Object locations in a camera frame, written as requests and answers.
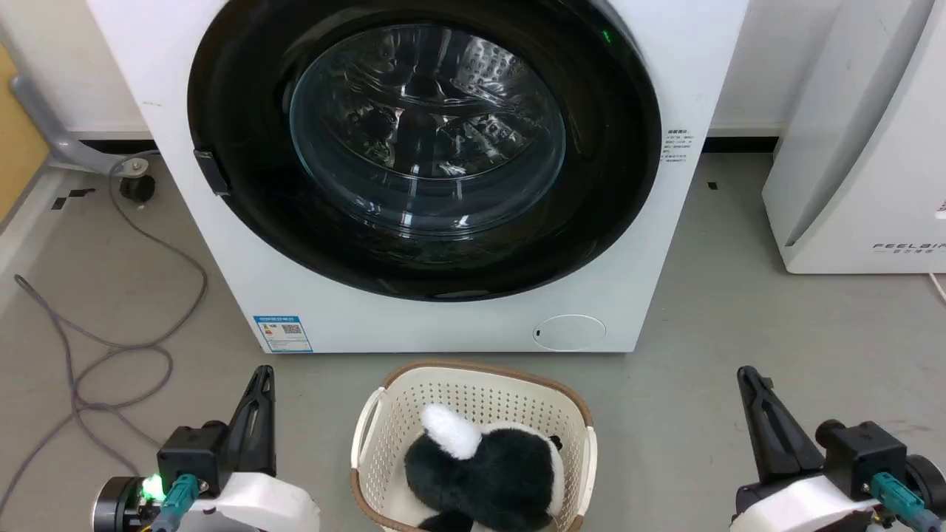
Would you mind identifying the black caster wheel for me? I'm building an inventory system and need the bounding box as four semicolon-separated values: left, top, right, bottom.
118;175;156;204

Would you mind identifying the black and white plush toy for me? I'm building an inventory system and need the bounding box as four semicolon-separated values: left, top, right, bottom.
404;403;566;532

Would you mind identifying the teal cable connector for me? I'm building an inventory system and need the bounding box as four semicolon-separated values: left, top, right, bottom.
152;474;200;532
871;473;926;527

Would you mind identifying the teal left cable connector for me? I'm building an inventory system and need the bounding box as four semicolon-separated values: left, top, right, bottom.
152;474;200;532

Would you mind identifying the round black glass washer door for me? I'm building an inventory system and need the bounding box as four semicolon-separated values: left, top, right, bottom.
187;0;663;302

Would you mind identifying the grey chair base leg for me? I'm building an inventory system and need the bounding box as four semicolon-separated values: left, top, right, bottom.
10;74;149;176

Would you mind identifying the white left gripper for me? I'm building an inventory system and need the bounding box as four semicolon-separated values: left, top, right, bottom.
177;366;320;532

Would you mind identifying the yellow wooden board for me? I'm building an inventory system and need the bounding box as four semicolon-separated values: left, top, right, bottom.
0;44;51;222

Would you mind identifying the white air purifier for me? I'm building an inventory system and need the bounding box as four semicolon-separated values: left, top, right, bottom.
762;0;946;275

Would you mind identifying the small printed warning label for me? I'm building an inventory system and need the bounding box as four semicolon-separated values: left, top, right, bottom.
663;129;692;165

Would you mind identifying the white front-load washing machine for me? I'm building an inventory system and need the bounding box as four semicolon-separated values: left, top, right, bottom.
87;0;749;354

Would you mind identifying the long grey floor cable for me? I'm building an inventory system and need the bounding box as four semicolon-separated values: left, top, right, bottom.
0;151;209;518

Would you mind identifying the blue energy label sticker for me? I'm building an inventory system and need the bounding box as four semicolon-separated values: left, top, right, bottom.
253;316;313;354

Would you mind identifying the cream perforated laundry basket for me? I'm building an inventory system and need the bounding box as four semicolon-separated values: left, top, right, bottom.
350;361;598;532

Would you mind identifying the teal right cable connector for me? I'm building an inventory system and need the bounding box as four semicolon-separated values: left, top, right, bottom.
871;473;926;527

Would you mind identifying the oval white filter cover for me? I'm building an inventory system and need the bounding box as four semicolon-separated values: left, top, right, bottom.
533;315;607;351

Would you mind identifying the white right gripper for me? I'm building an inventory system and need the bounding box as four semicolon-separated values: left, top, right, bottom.
732;366;884;532

